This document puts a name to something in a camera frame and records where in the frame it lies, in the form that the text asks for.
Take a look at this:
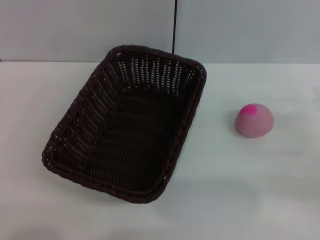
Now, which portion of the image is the dark woven rectangular basket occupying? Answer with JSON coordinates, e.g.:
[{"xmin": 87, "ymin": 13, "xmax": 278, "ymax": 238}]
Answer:
[{"xmin": 39, "ymin": 44, "xmax": 208, "ymax": 205}]

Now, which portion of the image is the pink half peach toy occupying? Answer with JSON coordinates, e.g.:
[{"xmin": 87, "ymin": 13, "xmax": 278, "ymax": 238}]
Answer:
[{"xmin": 235, "ymin": 102, "xmax": 275, "ymax": 139}]

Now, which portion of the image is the black vertical wall strip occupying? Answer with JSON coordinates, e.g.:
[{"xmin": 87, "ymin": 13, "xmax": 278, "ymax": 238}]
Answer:
[{"xmin": 171, "ymin": 0, "xmax": 179, "ymax": 55}]

